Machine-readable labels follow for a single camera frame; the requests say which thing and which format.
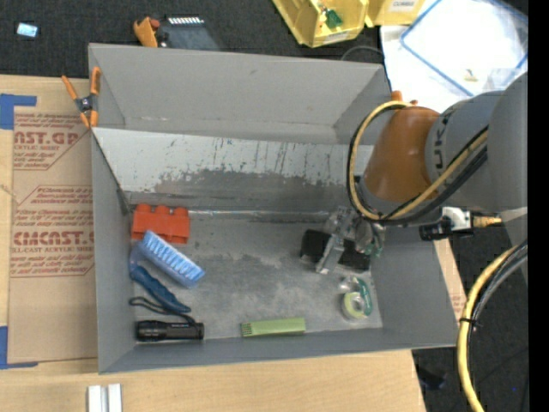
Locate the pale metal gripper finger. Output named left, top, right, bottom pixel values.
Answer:
left=325, top=206, right=358, bottom=239
left=316, top=234, right=346, bottom=274

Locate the black flat rectangular object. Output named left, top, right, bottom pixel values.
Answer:
left=299, top=228, right=372, bottom=273

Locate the green tape dispenser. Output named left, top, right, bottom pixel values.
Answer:
left=337, top=275, right=375, bottom=322

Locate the grey metal bin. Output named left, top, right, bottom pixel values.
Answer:
left=87, top=43, right=462, bottom=375

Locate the light green flat block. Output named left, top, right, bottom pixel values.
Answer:
left=239, top=317, right=307, bottom=339

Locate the light blue scrub brush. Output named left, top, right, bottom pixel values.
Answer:
left=128, top=229, right=206, bottom=290

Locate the orange-red toy brick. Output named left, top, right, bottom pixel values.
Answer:
left=130, top=203, right=191, bottom=245

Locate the brown cardboard board red print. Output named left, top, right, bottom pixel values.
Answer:
left=0, top=74, right=100, bottom=369

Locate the dark blue handled tool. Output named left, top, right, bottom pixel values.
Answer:
left=129, top=265, right=192, bottom=315

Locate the black flashlight with strap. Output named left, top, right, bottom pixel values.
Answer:
left=128, top=296, right=206, bottom=343

